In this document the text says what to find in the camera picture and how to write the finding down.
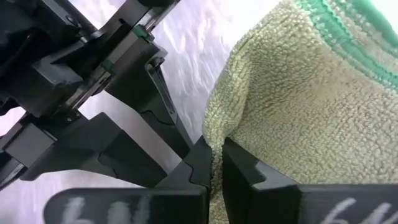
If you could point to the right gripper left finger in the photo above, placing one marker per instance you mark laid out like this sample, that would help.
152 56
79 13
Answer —
140 205

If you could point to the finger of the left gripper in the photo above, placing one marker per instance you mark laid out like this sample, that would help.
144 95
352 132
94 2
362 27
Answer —
146 93
93 149

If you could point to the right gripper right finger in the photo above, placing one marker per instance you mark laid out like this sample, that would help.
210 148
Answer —
280 202

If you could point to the green microfiber towel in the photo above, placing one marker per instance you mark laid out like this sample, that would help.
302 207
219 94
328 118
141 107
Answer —
311 109

